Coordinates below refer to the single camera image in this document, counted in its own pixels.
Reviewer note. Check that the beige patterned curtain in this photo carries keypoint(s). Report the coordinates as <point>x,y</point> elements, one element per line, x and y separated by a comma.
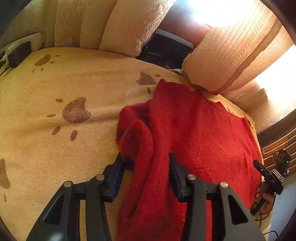
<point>122,27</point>

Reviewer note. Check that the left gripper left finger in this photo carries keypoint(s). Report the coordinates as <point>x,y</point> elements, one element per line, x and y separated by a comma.
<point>60,220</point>

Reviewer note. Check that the red knit sweater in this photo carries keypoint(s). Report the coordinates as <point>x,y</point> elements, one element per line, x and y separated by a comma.
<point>210,142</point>

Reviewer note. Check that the ribbed peach curtain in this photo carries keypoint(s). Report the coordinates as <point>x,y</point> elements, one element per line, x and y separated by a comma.
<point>245,38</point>

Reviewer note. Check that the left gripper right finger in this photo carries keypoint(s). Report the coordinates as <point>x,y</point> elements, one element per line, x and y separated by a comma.
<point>231,220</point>

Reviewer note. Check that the person's right hand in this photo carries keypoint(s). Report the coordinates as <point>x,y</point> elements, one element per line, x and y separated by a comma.
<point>269,201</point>

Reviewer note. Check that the black power adapter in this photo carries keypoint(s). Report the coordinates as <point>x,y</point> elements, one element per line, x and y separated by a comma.
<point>19,54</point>

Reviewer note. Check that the black speaker box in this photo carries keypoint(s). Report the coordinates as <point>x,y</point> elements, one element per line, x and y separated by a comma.
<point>178,34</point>

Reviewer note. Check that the cream knit sleeve forearm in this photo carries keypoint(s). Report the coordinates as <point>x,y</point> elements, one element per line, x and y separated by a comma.
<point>264,223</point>

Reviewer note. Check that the yellow paw print blanket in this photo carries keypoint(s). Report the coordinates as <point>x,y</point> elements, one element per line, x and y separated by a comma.
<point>59,115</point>

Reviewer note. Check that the carved wooden cabinet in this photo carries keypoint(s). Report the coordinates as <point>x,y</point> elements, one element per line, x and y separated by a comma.
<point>280,136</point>

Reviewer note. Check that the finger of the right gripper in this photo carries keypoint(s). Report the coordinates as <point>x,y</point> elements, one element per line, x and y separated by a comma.
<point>261,168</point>

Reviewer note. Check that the white power strip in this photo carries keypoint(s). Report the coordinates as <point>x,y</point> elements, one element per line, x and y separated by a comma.
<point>35,41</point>

